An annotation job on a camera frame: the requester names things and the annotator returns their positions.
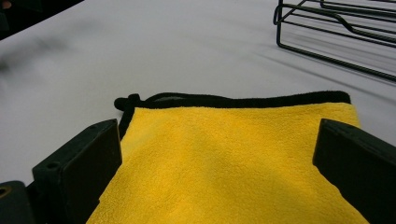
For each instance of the yellow towel with black trim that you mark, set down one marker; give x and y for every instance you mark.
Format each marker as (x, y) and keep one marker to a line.
(218, 161)

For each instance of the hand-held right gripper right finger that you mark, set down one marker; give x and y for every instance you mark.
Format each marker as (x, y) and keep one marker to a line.
(361, 168)

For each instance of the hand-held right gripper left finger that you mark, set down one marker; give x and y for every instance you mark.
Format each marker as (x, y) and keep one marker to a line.
(77, 174)

